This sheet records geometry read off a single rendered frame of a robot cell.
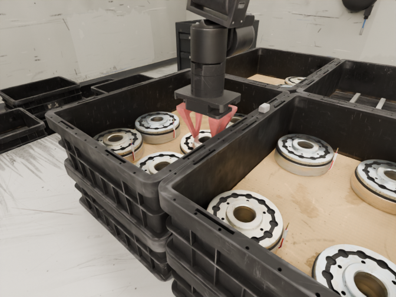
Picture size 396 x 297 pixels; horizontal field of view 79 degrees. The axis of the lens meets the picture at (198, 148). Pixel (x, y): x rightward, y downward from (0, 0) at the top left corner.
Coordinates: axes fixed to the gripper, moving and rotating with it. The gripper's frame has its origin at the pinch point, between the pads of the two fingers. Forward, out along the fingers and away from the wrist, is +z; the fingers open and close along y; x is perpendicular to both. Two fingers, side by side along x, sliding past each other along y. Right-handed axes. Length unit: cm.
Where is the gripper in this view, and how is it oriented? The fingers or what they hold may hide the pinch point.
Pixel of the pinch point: (205, 137)
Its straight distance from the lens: 47.1
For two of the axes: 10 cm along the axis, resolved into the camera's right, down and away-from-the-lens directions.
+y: -8.1, -3.3, 4.9
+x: -5.9, 4.4, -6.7
